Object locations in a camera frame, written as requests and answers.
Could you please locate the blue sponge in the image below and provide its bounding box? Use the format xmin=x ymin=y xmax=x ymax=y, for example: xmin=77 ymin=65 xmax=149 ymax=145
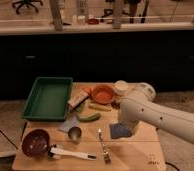
xmin=109 ymin=123 xmax=133 ymax=139

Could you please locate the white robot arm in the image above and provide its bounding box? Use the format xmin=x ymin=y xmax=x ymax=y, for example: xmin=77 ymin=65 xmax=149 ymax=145
xmin=118 ymin=83 xmax=194 ymax=144

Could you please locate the orange bowl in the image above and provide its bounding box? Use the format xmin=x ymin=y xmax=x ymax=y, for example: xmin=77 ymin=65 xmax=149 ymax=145
xmin=91 ymin=84 xmax=115 ymax=104

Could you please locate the purple bowl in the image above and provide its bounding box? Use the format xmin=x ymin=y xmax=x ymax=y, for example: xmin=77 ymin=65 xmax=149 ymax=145
xmin=22 ymin=129 xmax=50 ymax=158

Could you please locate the dark grape bunch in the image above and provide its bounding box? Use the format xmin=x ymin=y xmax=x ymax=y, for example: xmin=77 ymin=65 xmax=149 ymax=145
xmin=111 ymin=101 xmax=120 ymax=110

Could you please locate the yellow banana toy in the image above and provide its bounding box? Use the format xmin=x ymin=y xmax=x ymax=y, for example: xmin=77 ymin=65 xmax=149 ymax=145
xmin=89 ymin=103 xmax=111 ymax=112

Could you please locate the white cup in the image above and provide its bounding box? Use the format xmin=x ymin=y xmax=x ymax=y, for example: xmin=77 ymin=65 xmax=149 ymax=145
xmin=114 ymin=80 xmax=128 ymax=95

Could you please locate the metal fork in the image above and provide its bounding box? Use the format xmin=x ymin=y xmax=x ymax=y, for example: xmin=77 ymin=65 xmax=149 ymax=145
xmin=98 ymin=129 xmax=111 ymax=164

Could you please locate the green cucumber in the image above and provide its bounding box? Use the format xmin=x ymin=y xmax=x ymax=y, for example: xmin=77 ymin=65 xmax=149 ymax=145
xmin=77 ymin=113 xmax=101 ymax=122

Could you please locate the green pepper toy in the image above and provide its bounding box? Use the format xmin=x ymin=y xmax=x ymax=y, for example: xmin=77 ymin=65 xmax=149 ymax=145
xmin=75 ymin=101 xmax=85 ymax=113

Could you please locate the grey cloth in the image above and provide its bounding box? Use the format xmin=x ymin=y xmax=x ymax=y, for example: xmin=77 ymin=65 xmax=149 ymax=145
xmin=58 ymin=116 xmax=79 ymax=133

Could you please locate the green plastic tray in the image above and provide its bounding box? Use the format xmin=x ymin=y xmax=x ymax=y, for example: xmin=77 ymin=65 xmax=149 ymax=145
xmin=22 ymin=77 xmax=73 ymax=121

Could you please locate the black office chair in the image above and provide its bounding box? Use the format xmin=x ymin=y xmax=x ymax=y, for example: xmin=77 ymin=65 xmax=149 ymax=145
xmin=12 ymin=0 xmax=43 ymax=14

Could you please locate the black cable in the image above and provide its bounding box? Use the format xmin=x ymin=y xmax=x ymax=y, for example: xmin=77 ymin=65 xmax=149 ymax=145
xmin=165 ymin=161 xmax=181 ymax=171

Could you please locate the white handled brush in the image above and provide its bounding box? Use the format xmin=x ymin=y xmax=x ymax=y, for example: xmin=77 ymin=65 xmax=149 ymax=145
xmin=49 ymin=146 xmax=97 ymax=160

